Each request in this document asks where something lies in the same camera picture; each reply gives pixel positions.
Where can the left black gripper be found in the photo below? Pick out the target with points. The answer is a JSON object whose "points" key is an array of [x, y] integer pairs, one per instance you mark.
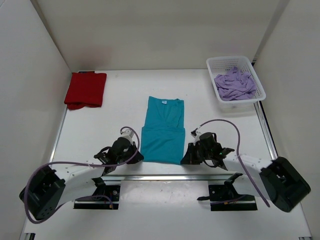
{"points": [[138, 157]]}

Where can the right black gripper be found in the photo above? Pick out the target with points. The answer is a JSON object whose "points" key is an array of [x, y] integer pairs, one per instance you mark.
{"points": [[190, 158]]}

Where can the teal t-shirt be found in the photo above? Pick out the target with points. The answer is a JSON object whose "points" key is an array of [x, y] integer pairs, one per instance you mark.
{"points": [[163, 134]]}

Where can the lavender t-shirt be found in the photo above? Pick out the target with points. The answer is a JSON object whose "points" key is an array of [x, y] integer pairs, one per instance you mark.
{"points": [[235, 85]]}

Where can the red t-shirt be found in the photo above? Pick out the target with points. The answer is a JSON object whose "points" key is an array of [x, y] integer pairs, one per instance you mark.
{"points": [[86, 89]]}

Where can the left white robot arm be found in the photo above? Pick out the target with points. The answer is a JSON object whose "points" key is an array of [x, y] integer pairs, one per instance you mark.
{"points": [[56, 183]]}

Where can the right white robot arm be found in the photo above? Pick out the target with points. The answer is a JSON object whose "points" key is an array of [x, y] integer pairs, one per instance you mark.
{"points": [[276, 179]]}

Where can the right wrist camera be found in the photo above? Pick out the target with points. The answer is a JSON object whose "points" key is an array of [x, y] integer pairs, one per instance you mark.
{"points": [[196, 133]]}

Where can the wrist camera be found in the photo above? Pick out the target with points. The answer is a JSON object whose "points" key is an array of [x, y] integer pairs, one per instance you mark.
{"points": [[196, 133], [127, 134]]}

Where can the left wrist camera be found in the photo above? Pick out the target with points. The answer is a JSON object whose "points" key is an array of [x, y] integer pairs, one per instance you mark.
{"points": [[127, 134]]}

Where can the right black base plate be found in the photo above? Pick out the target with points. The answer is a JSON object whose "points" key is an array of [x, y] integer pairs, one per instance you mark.
{"points": [[222, 199]]}

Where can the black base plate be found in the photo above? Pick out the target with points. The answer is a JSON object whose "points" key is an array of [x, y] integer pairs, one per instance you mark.
{"points": [[222, 199], [105, 197]]}

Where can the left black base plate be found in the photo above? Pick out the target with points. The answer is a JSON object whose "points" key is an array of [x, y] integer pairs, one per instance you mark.
{"points": [[105, 197]]}

